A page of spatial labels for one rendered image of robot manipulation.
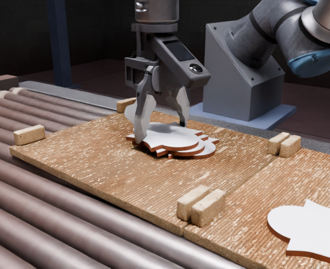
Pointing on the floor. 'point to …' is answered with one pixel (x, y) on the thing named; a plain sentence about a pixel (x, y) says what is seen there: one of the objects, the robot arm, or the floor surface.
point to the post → (59, 44)
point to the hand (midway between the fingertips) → (165, 134)
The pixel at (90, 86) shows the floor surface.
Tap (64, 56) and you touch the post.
